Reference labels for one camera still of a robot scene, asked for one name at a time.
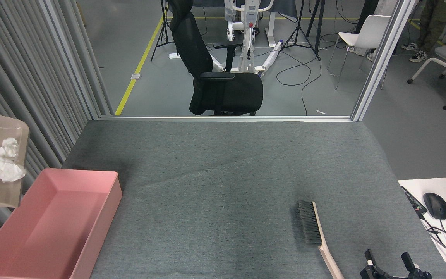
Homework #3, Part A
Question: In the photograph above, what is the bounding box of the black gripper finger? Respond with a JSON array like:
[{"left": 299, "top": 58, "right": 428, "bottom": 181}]
[
  {"left": 360, "top": 249, "right": 392, "bottom": 279},
  {"left": 401, "top": 252, "right": 433, "bottom": 279}
]

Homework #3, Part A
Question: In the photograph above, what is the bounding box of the beige brush with black bristles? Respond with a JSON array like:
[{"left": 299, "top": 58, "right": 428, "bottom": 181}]
[{"left": 298, "top": 200, "right": 345, "bottom": 279}]

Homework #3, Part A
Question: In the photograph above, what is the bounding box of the large white paper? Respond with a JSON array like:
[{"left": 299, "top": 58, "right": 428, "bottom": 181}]
[{"left": 0, "top": 155, "right": 27, "bottom": 183}]

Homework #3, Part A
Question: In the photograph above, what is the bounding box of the small white paper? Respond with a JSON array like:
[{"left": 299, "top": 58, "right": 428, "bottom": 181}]
[{"left": 0, "top": 138, "right": 19, "bottom": 157}]

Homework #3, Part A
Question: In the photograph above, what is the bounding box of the pink plastic bin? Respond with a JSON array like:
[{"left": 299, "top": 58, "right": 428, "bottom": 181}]
[{"left": 0, "top": 168, "right": 123, "bottom": 279}]

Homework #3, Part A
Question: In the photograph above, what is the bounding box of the black computer mouse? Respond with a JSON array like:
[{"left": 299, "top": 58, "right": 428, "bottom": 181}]
[{"left": 423, "top": 193, "right": 446, "bottom": 220}]

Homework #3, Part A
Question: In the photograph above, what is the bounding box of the black flat device with buttons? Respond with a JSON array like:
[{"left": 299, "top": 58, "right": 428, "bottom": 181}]
[{"left": 400, "top": 186, "right": 428, "bottom": 216}]

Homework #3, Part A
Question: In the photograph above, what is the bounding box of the black office chair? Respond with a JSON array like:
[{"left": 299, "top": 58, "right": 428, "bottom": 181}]
[{"left": 169, "top": 0, "right": 264, "bottom": 116}]

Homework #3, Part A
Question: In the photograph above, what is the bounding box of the white plastic chair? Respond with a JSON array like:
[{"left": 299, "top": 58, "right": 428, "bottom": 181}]
[{"left": 327, "top": 15, "right": 392, "bottom": 90}]

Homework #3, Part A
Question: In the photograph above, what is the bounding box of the person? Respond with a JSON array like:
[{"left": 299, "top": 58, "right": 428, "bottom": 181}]
[
  {"left": 401, "top": 0, "right": 446, "bottom": 62},
  {"left": 347, "top": 0, "right": 398, "bottom": 62}
]

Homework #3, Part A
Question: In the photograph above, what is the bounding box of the black tripod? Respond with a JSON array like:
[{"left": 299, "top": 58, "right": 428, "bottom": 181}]
[
  {"left": 150, "top": 0, "right": 179, "bottom": 62},
  {"left": 293, "top": 0, "right": 326, "bottom": 61}
]

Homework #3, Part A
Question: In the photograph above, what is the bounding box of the white stand on wheels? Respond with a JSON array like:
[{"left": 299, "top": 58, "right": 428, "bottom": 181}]
[{"left": 209, "top": 0, "right": 285, "bottom": 78}]

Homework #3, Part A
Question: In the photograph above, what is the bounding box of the black mouse cable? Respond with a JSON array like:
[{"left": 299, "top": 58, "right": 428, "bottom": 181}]
[{"left": 420, "top": 215, "right": 446, "bottom": 269}]

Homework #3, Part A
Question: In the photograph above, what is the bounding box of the black floor cable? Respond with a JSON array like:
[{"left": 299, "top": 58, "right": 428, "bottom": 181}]
[{"left": 276, "top": 50, "right": 322, "bottom": 116}]

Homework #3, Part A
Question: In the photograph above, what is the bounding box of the silver table edge rail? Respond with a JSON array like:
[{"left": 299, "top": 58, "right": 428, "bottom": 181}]
[{"left": 99, "top": 115, "right": 353, "bottom": 122}]

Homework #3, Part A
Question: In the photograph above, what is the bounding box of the silver post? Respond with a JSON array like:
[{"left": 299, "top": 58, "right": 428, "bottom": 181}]
[
  {"left": 39, "top": 0, "right": 101, "bottom": 121},
  {"left": 351, "top": 0, "right": 417, "bottom": 122}
]

